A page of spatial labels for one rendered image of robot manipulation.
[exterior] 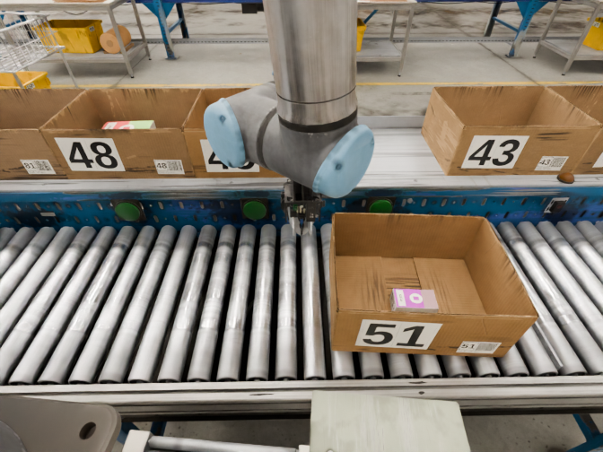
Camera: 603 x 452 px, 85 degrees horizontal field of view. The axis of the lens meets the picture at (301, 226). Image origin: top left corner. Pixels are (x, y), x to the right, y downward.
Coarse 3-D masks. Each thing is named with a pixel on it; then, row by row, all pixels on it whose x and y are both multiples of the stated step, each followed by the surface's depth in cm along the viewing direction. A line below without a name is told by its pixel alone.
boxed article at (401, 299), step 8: (392, 296) 83; (400, 296) 81; (408, 296) 81; (416, 296) 81; (424, 296) 81; (432, 296) 81; (392, 304) 82; (400, 304) 79; (408, 304) 79; (416, 304) 79; (424, 304) 79; (432, 304) 79; (432, 312) 80
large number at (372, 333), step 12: (372, 324) 67; (384, 324) 67; (396, 324) 67; (408, 324) 66; (420, 324) 66; (432, 324) 66; (360, 336) 71; (372, 336) 71; (384, 336) 70; (396, 336) 70; (408, 336) 70; (420, 336) 70; (432, 336) 70; (408, 348) 73; (420, 348) 73
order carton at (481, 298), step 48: (336, 240) 92; (384, 240) 92; (432, 240) 91; (480, 240) 86; (336, 288) 68; (384, 288) 88; (432, 288) 88; (480, 288) 86; (336, 336) 72; (480, 336) 69
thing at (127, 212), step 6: (120, 204) 100; (126, 204) 100; (132, 204) 101; (120, 210) 101; (126, 210) 101; (132, 210) 101; (138, 210) 102; (120, 216) 103; (126, 216) 103; (132, 216) 103; (138, 216) 103
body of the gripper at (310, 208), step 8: (288, 184) 67; (296, 184) 63; (288, 192) 66; (296, 192) 64; (304, 192) 65; (312, 192) 66; (288, 200) 65; (296, 200) 63; (304, 200) 63; (312, 200) 65; (320, 200) 64; (296, 208) 65; (304, 208) 67; (312, 208) 65; (320, 208) 64; (296, 216) 66; (304, 216) 67; (312, 216) 66
